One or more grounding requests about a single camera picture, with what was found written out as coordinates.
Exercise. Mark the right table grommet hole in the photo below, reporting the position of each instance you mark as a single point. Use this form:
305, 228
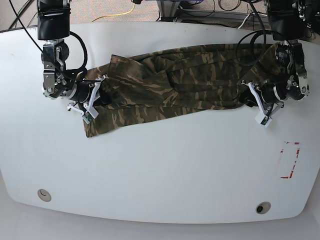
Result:
263, 208

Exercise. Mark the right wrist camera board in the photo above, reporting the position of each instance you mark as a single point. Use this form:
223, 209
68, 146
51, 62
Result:
87, 117

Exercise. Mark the aluminium frame stand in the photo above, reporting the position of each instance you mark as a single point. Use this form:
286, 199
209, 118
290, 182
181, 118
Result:
231, 13

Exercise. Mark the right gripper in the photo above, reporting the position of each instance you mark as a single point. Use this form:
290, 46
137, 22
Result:
86, 96

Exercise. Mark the camouflage t-shirt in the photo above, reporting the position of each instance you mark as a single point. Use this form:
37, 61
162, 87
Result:
173, 82

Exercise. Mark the left table grommet hole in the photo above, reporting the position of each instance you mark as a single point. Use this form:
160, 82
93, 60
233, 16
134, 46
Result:
44, 195

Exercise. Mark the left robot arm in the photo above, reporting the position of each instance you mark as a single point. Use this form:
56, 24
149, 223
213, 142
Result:
291, 82

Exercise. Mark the red tape rectangle marking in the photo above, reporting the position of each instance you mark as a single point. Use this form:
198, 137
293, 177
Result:
288, 157

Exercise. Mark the table grommet hole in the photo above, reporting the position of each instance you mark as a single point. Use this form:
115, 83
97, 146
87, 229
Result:
263, 208
44, 195

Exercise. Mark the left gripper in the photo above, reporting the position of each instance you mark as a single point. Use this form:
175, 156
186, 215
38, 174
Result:
264, 97

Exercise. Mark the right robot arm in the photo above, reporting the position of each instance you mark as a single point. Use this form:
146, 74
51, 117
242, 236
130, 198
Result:
53, 26

